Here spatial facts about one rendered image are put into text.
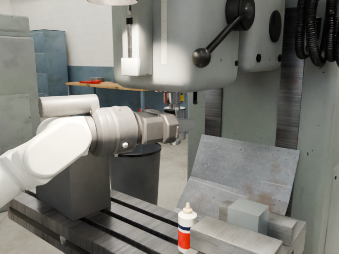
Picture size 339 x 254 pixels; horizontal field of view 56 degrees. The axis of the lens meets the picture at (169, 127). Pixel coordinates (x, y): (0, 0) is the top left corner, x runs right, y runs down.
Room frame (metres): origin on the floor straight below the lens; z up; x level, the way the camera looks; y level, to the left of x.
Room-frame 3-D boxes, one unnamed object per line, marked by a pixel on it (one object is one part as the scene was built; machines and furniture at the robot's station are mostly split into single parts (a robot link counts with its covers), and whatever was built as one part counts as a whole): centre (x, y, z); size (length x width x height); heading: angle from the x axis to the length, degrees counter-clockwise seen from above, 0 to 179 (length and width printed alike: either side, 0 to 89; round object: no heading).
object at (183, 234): (0.62, -0.04, 1.01); 0.04 x 0.04 x 0.11
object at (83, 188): (0.86, 0.28, 1.06); 0.22 x 0.12 x 0.20; 46
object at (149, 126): (0.60, 0.07, 1.23); 0.13 x 0.12 x 0.10; 33
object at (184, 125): (0.62, -0.03, 1.24); 0.06 x 0.02 x 0.03; 123
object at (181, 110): (0.65, -0.01, 1.26); 0.05 x 0.05 x 0.01
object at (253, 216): (0.54, -0.15, 1.07); 0.06 x 0.05 x 0.06; 54
